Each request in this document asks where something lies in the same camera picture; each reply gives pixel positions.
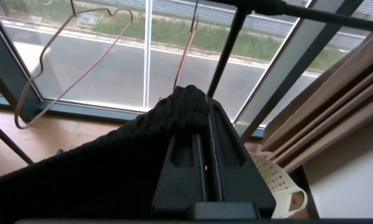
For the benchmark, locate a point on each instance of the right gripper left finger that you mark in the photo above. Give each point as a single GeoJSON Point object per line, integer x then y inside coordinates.
{"type": "Point", "coordinates": [180, 186]}

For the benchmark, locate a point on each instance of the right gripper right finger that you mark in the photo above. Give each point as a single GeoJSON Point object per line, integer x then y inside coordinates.
{"type": "Point", "coordinates": [242, 186]}

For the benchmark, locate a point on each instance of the black shorts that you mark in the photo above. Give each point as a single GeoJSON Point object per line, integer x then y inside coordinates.
{"type": "Point", "coordinates": [96, 174]}

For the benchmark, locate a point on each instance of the pink clothes hanger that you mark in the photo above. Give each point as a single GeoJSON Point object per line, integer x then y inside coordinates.
{"type": "Point", "coordinates": [82, 74]}
{"type": "Point", "coordinates": [182, 62]}

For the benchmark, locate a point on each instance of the white laundry basket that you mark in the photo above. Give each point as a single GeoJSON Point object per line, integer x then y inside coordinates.
{"type": "Point", "coordinates": [276, 180]}

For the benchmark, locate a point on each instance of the black clothes rack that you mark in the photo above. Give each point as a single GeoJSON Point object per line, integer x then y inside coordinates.
{"type": "Point", "coordinates": [229, 46]}

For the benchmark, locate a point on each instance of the beige curtain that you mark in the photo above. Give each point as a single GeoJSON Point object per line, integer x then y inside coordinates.
{"type": "Point", "coordinates": [335, 109]}

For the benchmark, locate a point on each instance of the window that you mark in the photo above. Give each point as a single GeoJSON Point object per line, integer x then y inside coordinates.
{"type": "Point", "coordinates": [111, 81]}

